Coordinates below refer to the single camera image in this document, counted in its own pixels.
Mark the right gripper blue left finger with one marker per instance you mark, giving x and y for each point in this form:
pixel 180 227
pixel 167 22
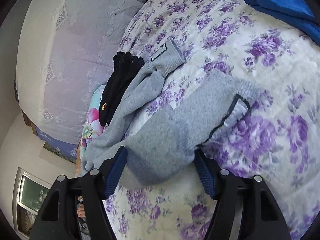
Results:
pixel 57 218

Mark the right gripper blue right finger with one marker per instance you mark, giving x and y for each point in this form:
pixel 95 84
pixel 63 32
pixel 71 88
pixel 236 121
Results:
pixel 261 215

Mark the grey fleece pants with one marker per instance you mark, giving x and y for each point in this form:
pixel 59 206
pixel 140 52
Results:
pixel 166 143

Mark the folded floral turquoise blanket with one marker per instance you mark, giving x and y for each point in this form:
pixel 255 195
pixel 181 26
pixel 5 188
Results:
pixel 92 127

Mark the folded black pants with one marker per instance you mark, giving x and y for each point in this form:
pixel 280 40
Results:
pixel 126 67

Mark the blue clothes pile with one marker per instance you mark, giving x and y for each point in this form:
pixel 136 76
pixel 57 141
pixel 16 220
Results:
pixel 301 14

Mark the window with white frame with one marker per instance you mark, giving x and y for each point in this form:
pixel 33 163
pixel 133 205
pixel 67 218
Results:
pixel 28 195

